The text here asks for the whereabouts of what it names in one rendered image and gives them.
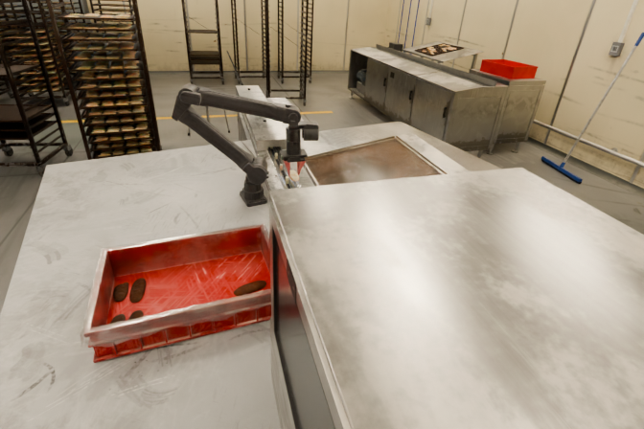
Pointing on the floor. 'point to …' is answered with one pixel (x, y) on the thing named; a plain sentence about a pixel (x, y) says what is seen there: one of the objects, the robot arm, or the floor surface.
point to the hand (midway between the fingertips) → (293, 172)
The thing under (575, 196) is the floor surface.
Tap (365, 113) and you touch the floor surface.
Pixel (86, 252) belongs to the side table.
